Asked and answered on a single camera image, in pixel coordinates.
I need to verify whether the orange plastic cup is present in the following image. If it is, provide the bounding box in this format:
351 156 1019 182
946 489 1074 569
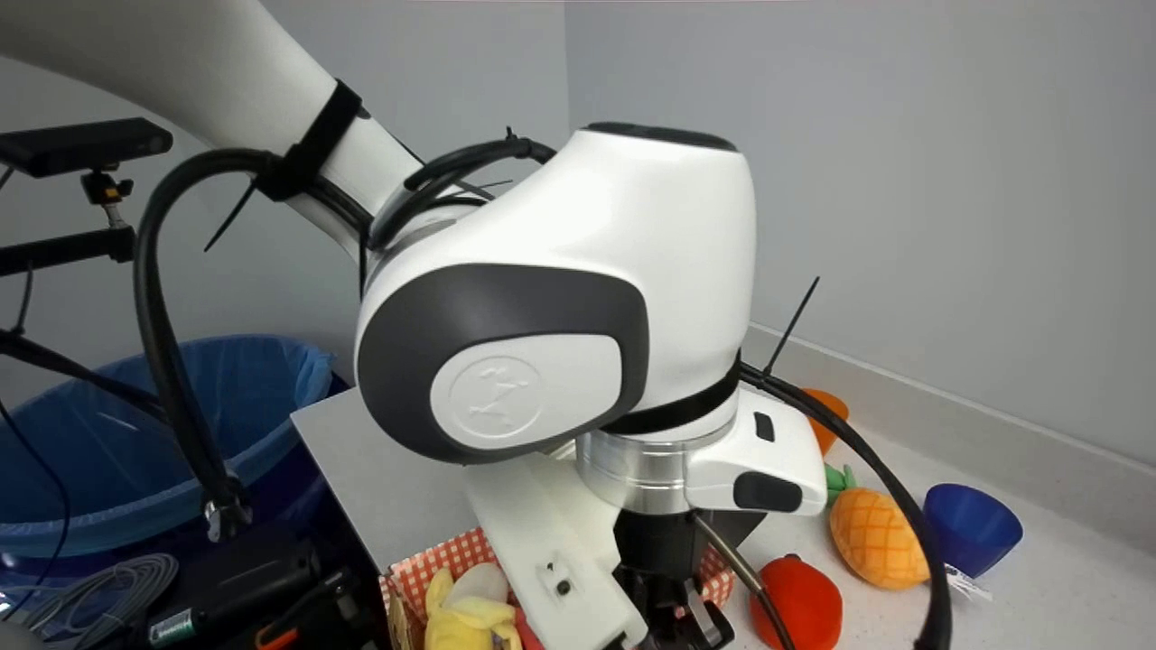
802 385 852 458

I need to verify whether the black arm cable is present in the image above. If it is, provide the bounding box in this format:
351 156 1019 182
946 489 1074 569
130 123 560 544

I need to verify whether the yellow plush banana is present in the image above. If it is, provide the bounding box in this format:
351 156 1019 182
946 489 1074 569
424 562 521 650

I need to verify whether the black equipment on floor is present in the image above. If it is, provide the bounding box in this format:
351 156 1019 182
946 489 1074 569
144 523 392 650

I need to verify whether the red checkered cardboard box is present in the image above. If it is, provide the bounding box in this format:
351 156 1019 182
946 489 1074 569
380 528 736 650

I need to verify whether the blue plastic bowl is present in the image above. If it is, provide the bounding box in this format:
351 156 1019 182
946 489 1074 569
924 483 1021 578

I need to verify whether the plush pineapple toy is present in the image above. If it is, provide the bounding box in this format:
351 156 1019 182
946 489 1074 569
828 464 930 591

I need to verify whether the red plush fruit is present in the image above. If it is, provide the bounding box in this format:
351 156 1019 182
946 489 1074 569
758 554 842 650

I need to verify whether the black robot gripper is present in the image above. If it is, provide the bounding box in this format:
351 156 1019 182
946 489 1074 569
616 509 734 650

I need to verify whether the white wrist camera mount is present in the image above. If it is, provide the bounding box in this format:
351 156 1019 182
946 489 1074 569
468 458 646 650

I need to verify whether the blue lined trash bin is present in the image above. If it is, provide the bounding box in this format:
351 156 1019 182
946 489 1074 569
0 334 340 558

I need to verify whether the black camera on stand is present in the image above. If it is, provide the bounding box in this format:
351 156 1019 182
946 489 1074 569
0 170 136 368

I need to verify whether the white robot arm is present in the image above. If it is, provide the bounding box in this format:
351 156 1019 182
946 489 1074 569
0 0 828 641

